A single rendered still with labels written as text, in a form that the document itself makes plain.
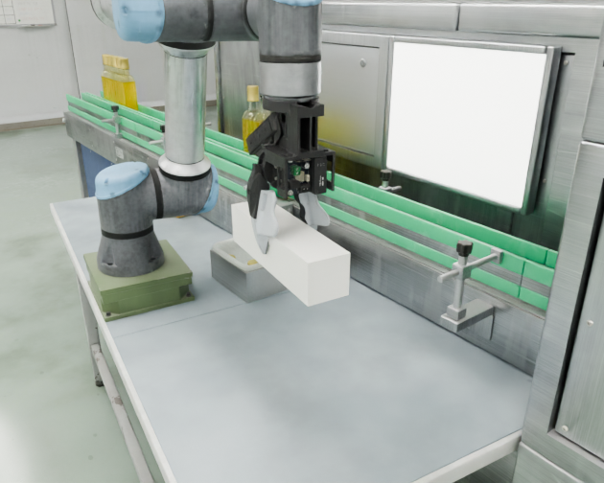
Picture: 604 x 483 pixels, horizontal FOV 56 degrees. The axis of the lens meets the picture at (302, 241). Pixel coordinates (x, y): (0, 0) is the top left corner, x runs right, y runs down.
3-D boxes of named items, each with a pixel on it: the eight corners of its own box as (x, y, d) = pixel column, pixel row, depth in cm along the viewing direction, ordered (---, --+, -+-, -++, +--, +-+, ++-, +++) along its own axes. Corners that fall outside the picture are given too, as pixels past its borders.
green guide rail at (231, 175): (265, 204, 154) (264, 175, 151) (262, 204, 154) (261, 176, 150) (70, 109, 282) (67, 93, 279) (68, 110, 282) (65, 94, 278)
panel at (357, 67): (533, 214, 120) (563, 45, 107) (525, 217, 119) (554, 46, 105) (287, 137, 186) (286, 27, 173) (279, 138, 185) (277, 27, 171)
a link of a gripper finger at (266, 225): (260, 264, 73) (276, 196, 70) (242, 248, 77) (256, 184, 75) (280, 266, 74) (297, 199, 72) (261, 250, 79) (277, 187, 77)
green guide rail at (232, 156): (287, 198, 158) (287, 171, 155) (284, 199, 158) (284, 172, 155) (85, 108, 286) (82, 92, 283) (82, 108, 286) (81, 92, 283)
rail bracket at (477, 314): (496, 336, 112) (513, 232, 103) (440, 367, 103) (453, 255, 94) (476, 326, 116) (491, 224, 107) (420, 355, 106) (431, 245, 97)
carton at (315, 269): (308, 306, 70) (308, 263, 68) (233, 240, 90) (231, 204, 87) (348, 294, 73) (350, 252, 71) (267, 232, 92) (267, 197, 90)
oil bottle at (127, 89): (140, 124, 254) (132, 57, 242) (127, 126, 250) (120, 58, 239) (135, 122, 258) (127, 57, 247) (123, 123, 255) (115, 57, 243)
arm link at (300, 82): (248, 58, 70) (306, 56, 73) (250, 97, 72) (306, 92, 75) (276, 65, 64) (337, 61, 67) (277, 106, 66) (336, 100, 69)
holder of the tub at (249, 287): (336, 271, 146) (337, 243, 143) (246, 303, 131) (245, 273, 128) (297, 250, 159) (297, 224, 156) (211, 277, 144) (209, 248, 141)
